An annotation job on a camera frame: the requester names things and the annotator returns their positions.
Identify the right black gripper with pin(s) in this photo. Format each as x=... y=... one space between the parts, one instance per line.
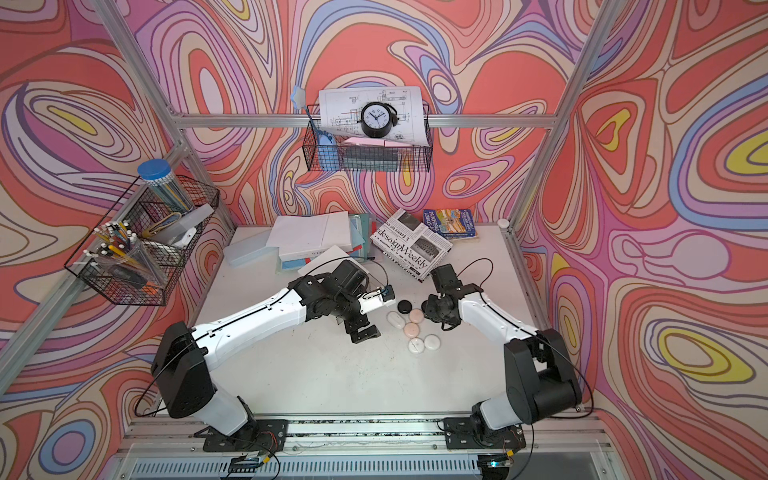
x=431 y=311

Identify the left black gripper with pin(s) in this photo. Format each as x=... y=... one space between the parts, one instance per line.
x=362 y=334

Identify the black earphone case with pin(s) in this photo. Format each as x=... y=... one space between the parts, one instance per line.
x=404 y=307

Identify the white three-drawer box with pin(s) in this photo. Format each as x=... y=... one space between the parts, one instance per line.
x=326 y=262

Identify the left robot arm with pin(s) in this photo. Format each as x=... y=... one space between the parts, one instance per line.
x=187 y=356

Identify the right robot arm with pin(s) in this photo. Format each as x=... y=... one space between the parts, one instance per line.
x=540 y=380

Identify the pink earphone case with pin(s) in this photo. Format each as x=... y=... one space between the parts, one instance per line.
x=411 y=330
x=416 y=316

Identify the white round earphone case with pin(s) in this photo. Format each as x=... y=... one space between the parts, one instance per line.
x=416 y=346
x=432 y=342

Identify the white oval earphone case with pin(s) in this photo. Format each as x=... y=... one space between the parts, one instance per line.
x=396 y=319

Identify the folded newspaper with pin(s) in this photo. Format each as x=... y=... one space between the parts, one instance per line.
x=411 y=244

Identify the blue book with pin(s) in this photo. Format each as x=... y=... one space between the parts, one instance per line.
x=452 y=224

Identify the teal books stack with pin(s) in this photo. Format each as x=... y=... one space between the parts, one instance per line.
x=361 y=228

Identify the white open notebook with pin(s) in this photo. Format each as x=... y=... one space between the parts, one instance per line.
x=299 y=237

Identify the translucent plastic box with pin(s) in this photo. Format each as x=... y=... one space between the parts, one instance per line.
x=250 y=249

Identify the black round clock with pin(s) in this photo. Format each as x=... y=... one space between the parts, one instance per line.
x=377 y=119

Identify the white drawing sheet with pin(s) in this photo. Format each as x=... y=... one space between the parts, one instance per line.
x=340 y=112

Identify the clear cup with pens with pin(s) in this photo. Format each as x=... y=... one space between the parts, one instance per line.
x=121 y=254

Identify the blue lid pencil jar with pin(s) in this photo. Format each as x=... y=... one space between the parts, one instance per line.
x=164 y=183

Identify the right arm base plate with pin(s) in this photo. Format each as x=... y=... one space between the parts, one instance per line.
x=469 y=432

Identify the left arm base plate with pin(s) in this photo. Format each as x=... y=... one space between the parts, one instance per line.
x=256 y=435

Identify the black wire wall basket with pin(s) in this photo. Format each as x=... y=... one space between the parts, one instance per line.
x=326 y=152

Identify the black wire side basket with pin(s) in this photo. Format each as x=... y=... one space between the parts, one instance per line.
x=143 y=209

